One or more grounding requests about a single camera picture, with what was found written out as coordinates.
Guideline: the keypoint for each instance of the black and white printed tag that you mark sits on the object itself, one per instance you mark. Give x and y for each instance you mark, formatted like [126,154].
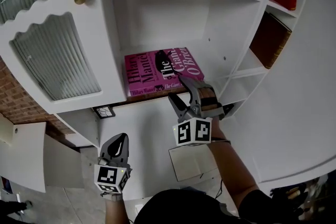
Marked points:
[104,111]

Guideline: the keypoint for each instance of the pink book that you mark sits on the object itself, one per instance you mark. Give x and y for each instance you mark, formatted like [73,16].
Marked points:
[147,70]

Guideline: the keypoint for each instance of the white ribbed glass cabinet door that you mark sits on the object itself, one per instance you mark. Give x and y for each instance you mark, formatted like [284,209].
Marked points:
[86,42]

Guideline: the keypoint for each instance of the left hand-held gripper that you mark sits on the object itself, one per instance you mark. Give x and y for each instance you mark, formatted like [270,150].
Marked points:
[111,175]

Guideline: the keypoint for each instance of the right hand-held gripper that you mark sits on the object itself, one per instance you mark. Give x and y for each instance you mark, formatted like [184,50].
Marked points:
[195,131]

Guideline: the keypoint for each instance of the person's right hand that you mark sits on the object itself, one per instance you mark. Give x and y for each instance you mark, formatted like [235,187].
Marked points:
[208,98]

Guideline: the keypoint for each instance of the person's left forearm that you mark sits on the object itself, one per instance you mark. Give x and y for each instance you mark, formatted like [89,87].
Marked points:
[116,209]

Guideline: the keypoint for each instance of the person's right forearm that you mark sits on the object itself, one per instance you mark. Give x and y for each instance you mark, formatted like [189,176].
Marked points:
[231,165]

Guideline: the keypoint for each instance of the brown book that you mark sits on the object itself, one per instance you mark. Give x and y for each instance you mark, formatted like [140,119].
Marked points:
[270,39]

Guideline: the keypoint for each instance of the dark clutter pile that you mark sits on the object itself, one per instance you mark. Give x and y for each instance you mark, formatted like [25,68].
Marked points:
[304,199]

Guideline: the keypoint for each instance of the white shelf unit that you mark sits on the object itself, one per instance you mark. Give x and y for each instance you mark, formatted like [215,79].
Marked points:
[168,21]

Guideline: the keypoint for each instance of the white board panel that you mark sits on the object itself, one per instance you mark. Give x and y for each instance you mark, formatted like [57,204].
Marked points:
[23,154]

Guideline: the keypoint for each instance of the black wristband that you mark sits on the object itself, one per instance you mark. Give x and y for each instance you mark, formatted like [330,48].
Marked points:
[221,140]

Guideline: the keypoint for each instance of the person's black shirt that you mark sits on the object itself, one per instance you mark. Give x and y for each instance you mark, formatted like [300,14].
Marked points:
[189,209]

